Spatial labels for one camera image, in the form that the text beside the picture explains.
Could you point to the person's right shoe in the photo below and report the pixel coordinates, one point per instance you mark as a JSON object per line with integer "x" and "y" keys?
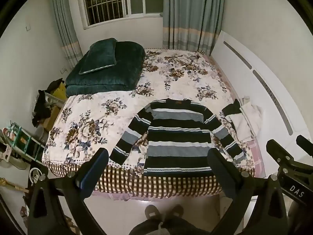
{"x": 175, "y": 211}

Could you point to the green storage rack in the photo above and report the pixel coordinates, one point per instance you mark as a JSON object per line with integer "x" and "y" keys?
{"x": 27, "y": 142}

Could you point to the cardboard box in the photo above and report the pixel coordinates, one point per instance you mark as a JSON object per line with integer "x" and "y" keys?
{"x": 52, "y": 117}

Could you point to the dark green pillow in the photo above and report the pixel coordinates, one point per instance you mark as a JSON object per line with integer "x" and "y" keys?
{"x": 97, "y": 56}

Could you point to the floral bed sheet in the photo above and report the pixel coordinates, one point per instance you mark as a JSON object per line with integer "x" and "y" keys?
{"x": 185, "y": 76}

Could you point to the white wall outlet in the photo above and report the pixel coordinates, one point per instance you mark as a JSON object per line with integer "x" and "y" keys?
{"x": 63, "y": 70}

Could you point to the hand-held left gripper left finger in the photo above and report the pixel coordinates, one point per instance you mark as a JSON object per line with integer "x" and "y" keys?
{"x": 94, "y": 171}

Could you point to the white wall switch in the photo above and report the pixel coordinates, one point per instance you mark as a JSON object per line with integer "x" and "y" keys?
{"x": 28, "y": 27}

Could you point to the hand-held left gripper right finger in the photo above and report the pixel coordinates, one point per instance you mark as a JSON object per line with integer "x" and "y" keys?
{"x": 220, "y": 173}

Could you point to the yellow box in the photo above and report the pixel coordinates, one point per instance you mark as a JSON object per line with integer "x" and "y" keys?
{"x": 61, "y": 90}

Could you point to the person's left shoe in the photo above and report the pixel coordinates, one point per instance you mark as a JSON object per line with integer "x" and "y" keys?
{"x": 153, "y": 213}

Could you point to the grey-green curtain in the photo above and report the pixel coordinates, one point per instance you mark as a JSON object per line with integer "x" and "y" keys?
{"x": 66, "y": 29}
{"x": 190, "y": 14}

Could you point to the checked bed skirt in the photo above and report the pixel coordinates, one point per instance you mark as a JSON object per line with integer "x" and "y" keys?
{"x": 137, "y": 181}

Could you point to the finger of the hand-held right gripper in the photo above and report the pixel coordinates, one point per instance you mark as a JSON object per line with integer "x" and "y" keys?
{"x": 305, "y": 144}
{"x": 278, "y": 154}

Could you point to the barred window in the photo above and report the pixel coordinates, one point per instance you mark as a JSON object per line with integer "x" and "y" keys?
{"x": 110, "y": 0}

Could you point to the folded dark green quilt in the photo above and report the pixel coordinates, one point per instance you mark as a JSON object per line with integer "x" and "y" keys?
{"x": 122, "y": 71}

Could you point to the folded white cloth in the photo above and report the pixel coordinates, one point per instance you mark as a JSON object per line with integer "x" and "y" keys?
{"x": 247, "y": 122}

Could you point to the person's shoe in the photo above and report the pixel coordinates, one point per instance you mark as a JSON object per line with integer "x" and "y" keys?
{"x": 153, "y": 213}
{"x": 175, "y": 211}

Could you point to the striped knit sweater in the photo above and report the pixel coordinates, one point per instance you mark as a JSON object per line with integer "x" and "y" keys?
{"x": 176, "y": 139}

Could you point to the white headboard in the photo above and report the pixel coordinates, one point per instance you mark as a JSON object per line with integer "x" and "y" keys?
{"x": 264, "y": 73}

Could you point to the wooden stick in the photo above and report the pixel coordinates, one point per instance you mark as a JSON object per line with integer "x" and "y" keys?
{"x": 12, "y": 184}

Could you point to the folded dark garment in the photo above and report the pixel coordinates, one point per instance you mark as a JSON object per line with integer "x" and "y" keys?
{"x": 231, "y": 110}

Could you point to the person's dark pants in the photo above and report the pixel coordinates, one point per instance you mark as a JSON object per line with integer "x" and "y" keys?
{"x": 159, "y": 227}

